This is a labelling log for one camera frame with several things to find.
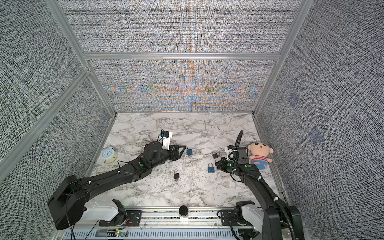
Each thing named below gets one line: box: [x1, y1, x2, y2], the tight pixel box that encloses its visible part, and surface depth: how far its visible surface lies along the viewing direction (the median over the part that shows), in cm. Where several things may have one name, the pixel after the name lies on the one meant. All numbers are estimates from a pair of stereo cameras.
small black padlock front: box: [170, 169, 180, 179], surface depth 89 cm
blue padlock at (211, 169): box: [207, 162, 215, 173], surface depth 92 cm
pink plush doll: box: [248, 142, 274, 170], surface depth 92 cm
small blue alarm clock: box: [100, 146, 118, 164], surface depth 94 cm
